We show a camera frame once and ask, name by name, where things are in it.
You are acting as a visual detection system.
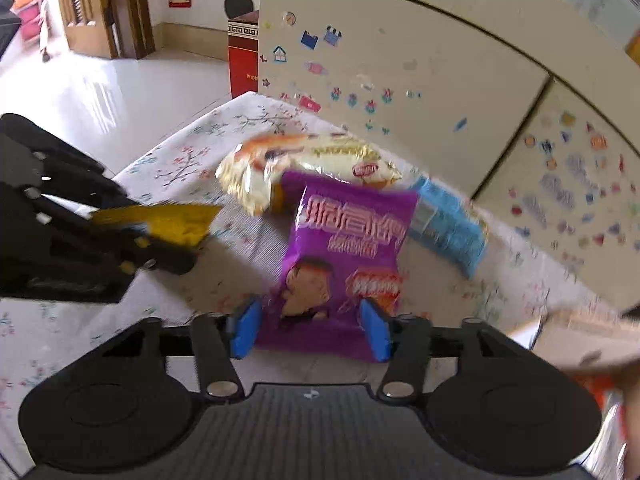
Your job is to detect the red box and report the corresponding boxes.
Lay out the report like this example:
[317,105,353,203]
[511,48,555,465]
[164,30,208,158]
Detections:
[227,10,261,101]

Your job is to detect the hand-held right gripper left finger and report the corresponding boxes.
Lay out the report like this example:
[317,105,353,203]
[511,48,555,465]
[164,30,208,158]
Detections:
[102,297,264,404]

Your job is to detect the purple snack packet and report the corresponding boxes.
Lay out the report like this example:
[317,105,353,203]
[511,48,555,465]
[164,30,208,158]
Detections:
[255,170,420,363]

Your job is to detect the pink storage drawers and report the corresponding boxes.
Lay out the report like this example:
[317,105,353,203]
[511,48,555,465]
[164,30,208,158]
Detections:
[10,0,48,43]

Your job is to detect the light blue snack packet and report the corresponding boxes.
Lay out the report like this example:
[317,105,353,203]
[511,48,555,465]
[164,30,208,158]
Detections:
[407,176,490,280]

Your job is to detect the cardboard box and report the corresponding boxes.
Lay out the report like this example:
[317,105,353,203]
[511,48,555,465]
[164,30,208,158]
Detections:
[504,307,640,378]

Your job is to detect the wooden door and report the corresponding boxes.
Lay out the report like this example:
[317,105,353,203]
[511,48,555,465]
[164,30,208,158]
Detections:
[54,0,157,61]

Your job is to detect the cream noodle snack bag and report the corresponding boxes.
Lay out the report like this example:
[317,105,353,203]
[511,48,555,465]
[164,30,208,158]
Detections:
[215,130,405,217]

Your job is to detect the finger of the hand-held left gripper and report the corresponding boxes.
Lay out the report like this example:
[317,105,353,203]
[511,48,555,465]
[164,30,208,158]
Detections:
[0,185,201,277]
[0,112,146,223]

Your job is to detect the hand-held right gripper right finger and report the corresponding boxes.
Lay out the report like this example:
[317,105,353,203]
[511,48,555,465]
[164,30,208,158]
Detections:
[359,298,533,404]

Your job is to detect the beige cabinet with stickers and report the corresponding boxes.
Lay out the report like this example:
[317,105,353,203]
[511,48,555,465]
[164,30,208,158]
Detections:
[256,0,640,313]

